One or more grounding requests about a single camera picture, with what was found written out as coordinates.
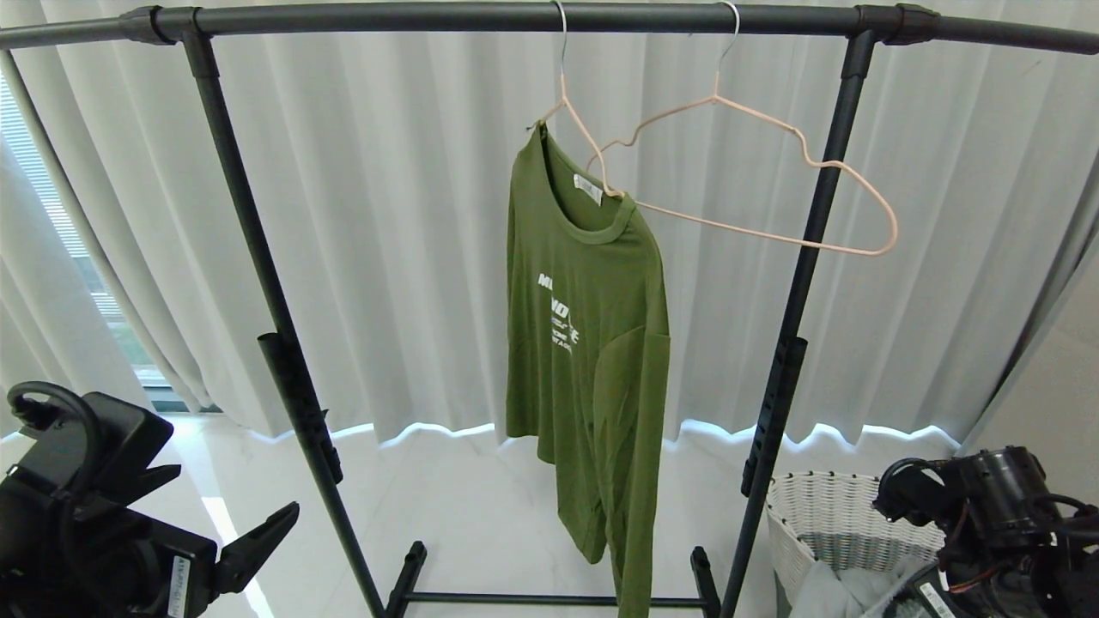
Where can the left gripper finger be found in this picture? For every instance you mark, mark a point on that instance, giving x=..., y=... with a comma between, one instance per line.
x=146, y=482
x=253, y=545

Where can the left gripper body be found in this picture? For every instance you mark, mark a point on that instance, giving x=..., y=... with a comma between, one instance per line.
x=103, y=566

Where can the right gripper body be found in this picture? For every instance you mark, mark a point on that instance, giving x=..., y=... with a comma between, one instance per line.
x=932, y=596

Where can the pale grey garment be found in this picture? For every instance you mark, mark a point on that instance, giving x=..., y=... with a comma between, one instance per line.
x=837, y=596

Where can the green long-sleeved shirt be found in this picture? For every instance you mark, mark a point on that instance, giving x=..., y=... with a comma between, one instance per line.
x=592, y=343

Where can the pink clothes hanger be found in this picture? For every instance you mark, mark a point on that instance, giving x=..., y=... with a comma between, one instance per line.
x=584, y=137
x=773, y=233

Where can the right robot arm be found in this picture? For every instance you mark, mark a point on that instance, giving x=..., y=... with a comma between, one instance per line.
x=1004, y=489

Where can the white laundry basket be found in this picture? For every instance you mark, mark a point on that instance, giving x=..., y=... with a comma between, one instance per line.
x=824, y=515

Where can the black clothes rack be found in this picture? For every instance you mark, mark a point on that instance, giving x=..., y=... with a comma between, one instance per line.
x=515, y=17

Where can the window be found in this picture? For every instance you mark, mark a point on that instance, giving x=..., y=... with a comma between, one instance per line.
x=51, y=197

